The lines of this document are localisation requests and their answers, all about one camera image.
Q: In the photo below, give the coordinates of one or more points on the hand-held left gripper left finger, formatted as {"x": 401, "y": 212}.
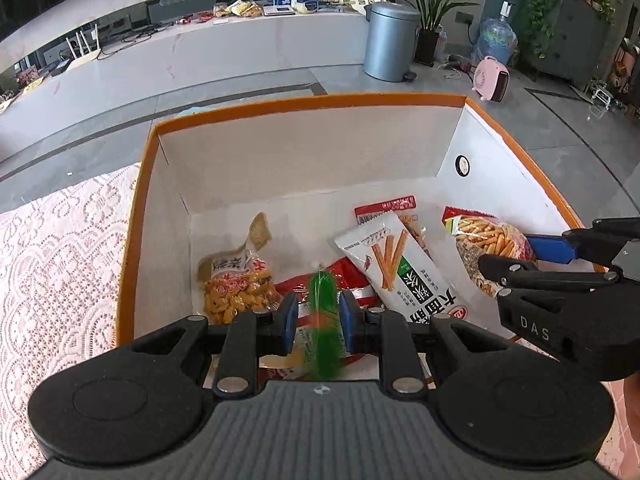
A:
{"x": 290, "y": 322}

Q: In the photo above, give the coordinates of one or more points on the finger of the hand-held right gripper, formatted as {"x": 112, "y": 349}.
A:
{"x": 500, "y": 267}
{"x": 550, "y": 249}

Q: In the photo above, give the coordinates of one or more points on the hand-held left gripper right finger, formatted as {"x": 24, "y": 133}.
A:
{"x": 347, "y": 322}

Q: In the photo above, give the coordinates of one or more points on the small bright green packet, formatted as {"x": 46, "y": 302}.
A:
{"x": 325, "y": 320}

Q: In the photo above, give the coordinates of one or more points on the orange stick snack bag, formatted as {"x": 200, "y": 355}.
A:
{"x": 485, "y": 240}

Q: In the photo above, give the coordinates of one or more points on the large red snack packet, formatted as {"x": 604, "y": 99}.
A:
{"x": 355, "y": 280}

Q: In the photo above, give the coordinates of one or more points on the clear peanut packet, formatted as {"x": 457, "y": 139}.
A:
{"x": 235, "y": 290}

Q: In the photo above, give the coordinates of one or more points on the white breadstick packet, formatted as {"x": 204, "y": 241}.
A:
{"x": 400, "y": 270}

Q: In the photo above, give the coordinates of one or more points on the small red label packet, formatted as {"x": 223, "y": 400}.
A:
{"x": 385, "y": 208}

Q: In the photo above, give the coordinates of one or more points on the orange cardboard box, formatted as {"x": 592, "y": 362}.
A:
{"x": 310, "y": 160}

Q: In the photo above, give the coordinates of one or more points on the person's right forearm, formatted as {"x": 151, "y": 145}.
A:
{"x": 632, "y": 405}

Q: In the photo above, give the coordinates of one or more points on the small white step stool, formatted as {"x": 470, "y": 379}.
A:
{"x": 600, "y": 95}

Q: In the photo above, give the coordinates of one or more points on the pink space heater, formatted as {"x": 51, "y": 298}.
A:
{"x": 490, "y": 80}

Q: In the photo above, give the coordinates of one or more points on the grey drawer cabinet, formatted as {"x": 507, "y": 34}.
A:
{"x": 570, "y": 35}

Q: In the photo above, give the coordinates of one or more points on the blue water jug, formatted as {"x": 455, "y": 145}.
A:
{"x": 497, "y": 40}

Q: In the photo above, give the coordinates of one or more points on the potted long-leaf plant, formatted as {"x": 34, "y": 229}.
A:
{"x": 427, "y": 47}

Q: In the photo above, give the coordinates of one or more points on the light blue plastic stool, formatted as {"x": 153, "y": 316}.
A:
{"x": 195, "y": 110}

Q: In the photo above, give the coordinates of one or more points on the white lace tablecloth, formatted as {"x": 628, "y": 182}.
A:
{"x": 60, "y": 260}

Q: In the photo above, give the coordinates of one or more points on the grey pedal trash can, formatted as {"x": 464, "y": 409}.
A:
{"x": 390, "y": 45}

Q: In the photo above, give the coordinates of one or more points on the white marble tv console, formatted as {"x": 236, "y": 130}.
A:
{"x": 200, "y": 60}

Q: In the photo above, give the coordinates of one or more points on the white scale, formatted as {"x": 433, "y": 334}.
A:
{"x": 277, "y": 10}

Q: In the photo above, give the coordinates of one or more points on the yellow snack bags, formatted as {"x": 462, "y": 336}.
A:
{"x": 240, "y": 8}

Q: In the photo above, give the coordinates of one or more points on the grey speaker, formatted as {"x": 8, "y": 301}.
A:
{"x": 180, "y": 10}

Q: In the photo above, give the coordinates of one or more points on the white router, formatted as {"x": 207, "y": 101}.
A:
{"x": 82, "y": 52}

